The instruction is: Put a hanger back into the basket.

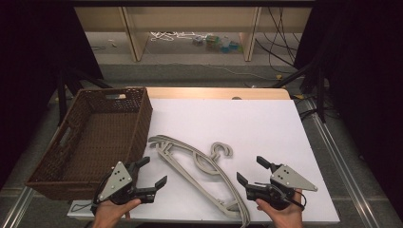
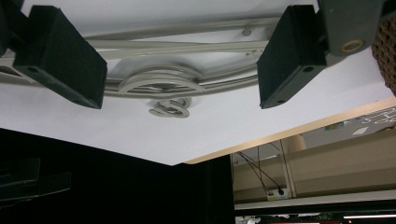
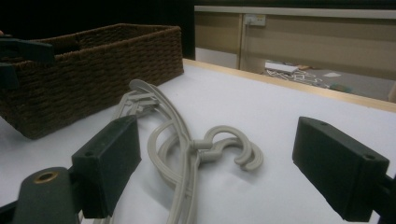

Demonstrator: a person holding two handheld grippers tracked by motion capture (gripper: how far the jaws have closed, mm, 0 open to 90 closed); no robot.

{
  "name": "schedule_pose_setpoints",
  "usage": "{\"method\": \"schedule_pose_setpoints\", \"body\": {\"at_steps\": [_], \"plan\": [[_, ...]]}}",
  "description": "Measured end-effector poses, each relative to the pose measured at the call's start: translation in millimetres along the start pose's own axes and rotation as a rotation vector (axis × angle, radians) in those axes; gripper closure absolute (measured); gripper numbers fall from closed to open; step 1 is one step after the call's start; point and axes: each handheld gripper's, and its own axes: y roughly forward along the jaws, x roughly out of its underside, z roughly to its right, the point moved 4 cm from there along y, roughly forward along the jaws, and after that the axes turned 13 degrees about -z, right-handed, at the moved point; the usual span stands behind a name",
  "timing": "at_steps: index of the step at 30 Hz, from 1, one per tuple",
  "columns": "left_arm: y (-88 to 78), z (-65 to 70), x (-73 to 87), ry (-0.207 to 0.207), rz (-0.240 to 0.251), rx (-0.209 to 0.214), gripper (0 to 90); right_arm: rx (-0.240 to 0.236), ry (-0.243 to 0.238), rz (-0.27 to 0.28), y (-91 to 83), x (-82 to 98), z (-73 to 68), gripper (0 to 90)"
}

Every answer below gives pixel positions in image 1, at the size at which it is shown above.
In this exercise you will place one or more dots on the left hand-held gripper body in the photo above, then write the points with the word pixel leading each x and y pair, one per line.
pixel 115 182

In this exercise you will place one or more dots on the white board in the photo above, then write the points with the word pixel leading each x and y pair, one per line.
pixel 247 126

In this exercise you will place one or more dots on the person's left hand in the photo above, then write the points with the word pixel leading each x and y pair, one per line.
pixel 109 213

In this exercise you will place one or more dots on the black metal stand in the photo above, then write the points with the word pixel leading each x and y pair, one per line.
pixel 318 91

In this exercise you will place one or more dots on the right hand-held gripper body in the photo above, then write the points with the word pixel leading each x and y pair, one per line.
pixel 286 180

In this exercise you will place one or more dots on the black tripod stand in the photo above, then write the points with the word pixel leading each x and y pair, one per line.
pixel 65 91

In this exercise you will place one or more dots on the wooden table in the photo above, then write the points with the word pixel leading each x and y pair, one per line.
pixel 206 93

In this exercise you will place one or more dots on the grey plastic clothes hanger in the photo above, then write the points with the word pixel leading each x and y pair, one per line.
pixel 187 175
pixel 177 148

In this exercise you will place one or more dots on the brown wicker basket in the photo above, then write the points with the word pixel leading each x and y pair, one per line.
pixel 95 139

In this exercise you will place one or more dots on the person's right hand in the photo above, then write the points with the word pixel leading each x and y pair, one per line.
pixel 285 217

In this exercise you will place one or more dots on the metal floor rail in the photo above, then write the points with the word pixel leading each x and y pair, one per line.
pixel 15 209
pixel 342 164

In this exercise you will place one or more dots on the pile of colourful small things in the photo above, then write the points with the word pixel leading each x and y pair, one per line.
pixel 218 43

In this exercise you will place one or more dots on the wooden shelf unit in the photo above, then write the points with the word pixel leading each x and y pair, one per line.
pixel 136 34

